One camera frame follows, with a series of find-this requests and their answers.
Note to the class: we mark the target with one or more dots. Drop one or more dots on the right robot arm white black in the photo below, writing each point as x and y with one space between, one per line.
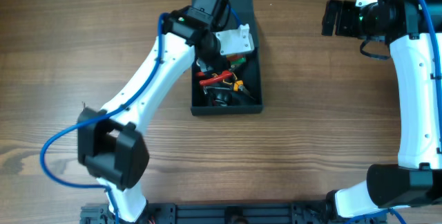
411 29

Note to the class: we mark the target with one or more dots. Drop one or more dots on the red handled pruning shears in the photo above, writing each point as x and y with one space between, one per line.
213 78

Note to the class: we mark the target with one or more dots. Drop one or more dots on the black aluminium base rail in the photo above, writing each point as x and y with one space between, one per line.
308 212

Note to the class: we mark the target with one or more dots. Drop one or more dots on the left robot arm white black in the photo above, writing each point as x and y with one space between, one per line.
110 141

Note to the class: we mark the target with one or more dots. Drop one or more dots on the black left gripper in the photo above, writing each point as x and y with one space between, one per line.
214 68

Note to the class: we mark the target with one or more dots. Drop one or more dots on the chrome socket wrench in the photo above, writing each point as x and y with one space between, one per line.
208 90

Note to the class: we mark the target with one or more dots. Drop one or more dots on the black tape measure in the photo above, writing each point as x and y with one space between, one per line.
221 98

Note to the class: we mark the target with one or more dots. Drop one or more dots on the dark green box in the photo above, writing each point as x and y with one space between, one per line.
249 73

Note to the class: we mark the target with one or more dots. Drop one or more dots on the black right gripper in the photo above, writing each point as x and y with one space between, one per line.
340 18

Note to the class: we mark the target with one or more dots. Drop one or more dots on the black orange needle-nose pliers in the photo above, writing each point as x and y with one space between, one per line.
237 85

